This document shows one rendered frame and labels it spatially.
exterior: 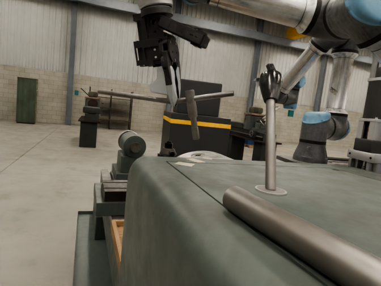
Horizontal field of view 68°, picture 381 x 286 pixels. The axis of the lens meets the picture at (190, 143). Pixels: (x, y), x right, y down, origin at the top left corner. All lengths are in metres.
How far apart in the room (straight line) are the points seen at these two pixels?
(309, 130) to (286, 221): 1.19
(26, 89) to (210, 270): 13.70
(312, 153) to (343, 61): 0.46
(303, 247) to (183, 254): 0.09
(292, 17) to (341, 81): 0.73
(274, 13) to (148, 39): 0.35
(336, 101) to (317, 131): 0.20
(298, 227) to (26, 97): 13.73
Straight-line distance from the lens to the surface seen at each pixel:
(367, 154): 1.24
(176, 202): 0.27
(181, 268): 0.24
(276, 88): 0.40
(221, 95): 0.64
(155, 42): 0.65
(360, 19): 0.74
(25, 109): 13.85
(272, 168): 0.35
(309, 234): 0.18
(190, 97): 0.65
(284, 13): 0.84
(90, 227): 1.96
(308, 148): 1.38
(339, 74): 1.52
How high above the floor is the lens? 1.34
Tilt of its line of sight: 7 degrees down
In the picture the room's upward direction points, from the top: 6 degrees clockwise
